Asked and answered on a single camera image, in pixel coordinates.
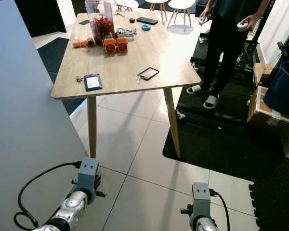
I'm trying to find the large taped cardboard box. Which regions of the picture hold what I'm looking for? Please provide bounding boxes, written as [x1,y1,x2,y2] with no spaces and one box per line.
[246,86,289,136]

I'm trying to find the black phone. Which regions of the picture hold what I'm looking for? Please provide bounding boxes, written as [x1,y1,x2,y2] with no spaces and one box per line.
[136,17,159,26]

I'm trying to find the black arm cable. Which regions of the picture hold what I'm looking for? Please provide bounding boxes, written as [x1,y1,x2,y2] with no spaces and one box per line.
[13,161,82,231]
[209,189,231,231]

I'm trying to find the black floor mat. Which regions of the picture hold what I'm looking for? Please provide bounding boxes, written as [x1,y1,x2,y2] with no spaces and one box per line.
[162,33,289,170]

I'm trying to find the blue framed card holder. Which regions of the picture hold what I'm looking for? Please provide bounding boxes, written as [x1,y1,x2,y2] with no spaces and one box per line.
[84,74,104,92]

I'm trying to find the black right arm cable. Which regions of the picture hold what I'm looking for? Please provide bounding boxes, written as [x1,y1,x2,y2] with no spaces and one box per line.
[209,189,231,231]

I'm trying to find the black card holder with keys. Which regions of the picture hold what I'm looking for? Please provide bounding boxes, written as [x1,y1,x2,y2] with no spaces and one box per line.
[136,67,161,84]

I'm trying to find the small cardboard box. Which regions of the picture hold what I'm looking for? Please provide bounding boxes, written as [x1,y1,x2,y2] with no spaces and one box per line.
[252,63,275,87]

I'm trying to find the silver metal object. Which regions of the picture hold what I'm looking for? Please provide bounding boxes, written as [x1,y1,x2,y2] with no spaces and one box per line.
[114,27,137,42]

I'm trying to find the white chair wooden legs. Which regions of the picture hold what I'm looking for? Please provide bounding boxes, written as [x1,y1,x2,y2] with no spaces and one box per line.
[166,0,195,31]
[145,0,167,13]
[114,0,138,15]

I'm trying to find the clear jar red contents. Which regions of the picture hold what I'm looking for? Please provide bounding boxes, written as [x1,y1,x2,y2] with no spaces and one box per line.
[84,0,115,47]

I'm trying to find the dark rug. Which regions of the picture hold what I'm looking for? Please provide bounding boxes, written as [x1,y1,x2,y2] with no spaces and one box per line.
[50,37,84,115]

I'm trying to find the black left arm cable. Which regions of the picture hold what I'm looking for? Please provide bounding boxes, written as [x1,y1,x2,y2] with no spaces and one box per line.
[13,161,82,231]

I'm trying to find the blue bucket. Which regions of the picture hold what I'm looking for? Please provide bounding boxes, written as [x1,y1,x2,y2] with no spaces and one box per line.
[263,61,289,114]

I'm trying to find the person in black clothes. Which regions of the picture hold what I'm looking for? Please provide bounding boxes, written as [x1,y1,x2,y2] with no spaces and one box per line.
[185,0,273,110]

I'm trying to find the black metal frame equipment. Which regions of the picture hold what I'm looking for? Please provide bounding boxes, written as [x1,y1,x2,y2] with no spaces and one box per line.
[240,4,289,74]

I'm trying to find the light wooden table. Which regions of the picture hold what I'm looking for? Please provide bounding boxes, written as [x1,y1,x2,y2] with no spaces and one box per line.
[51,12,202,159]

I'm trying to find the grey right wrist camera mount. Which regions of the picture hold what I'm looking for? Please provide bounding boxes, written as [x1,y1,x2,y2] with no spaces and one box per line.
[191,182,212,218]

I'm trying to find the tan twine roll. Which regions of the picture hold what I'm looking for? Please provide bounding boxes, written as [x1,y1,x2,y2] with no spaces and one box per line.
[71,38,95,49]

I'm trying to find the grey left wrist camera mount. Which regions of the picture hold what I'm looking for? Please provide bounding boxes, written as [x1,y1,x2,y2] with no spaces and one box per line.
[77,157,100,203]

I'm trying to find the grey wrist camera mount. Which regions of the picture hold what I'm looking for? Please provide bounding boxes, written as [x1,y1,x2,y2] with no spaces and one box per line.
[77,157,100,203]
[191,182,212,218]

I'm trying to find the black foam puzzle mat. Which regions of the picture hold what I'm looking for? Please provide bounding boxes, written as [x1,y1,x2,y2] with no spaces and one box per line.
[248,154,289,231]

